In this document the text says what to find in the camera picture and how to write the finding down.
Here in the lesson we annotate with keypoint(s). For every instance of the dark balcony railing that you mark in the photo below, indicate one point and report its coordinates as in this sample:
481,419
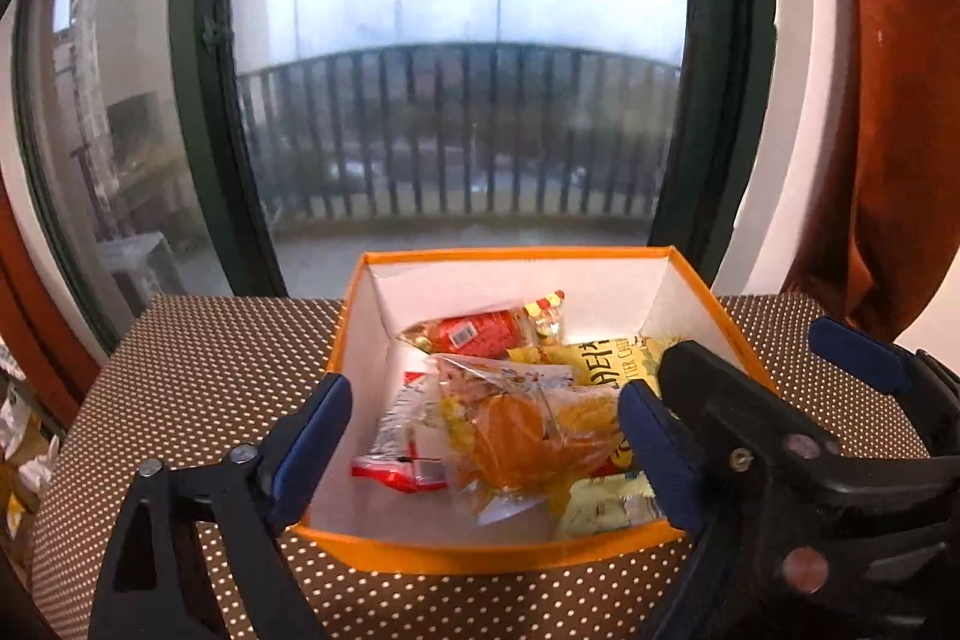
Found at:
450,123

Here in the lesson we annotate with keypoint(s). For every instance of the orange cardboard box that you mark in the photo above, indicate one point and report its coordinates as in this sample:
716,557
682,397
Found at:
487,554

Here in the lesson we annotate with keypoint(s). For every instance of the white plastic stool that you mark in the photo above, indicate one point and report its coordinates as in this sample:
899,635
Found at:
142,261

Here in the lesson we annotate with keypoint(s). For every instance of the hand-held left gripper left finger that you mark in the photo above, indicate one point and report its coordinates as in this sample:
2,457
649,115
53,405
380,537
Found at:
307,452

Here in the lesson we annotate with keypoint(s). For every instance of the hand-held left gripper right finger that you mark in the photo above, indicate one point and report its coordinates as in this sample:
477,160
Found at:
660,460

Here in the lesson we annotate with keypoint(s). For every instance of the dark green window frame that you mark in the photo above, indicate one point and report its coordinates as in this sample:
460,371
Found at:
202,160

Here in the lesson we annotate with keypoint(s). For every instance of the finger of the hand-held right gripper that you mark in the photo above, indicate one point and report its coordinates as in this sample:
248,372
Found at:
735,415
862,351

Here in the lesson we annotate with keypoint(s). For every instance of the small red snack packet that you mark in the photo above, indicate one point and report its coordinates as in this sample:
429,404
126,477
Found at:
480,331

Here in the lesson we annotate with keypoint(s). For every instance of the yellow chips bag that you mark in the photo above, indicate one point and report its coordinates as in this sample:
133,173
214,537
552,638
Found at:
600,359

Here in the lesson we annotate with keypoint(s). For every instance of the pale apartment building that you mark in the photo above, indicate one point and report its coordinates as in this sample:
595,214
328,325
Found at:
82,85

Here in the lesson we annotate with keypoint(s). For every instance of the rust orange curtain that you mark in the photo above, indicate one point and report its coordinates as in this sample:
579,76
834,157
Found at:
885,123
45,280

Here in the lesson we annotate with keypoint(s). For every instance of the window latch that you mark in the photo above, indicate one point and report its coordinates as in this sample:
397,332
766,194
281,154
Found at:
213,33

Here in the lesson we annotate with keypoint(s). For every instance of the orange bread packet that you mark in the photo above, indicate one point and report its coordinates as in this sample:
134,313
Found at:
517,437

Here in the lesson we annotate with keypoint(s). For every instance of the red and clear snack packet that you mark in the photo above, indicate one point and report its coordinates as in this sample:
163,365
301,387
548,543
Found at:
405,437

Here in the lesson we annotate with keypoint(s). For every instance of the brown polka dot tablecloth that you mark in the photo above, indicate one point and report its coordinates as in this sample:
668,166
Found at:
187,370

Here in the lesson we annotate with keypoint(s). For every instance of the pale yellow snack packet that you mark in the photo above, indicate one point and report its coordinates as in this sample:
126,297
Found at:
600,509

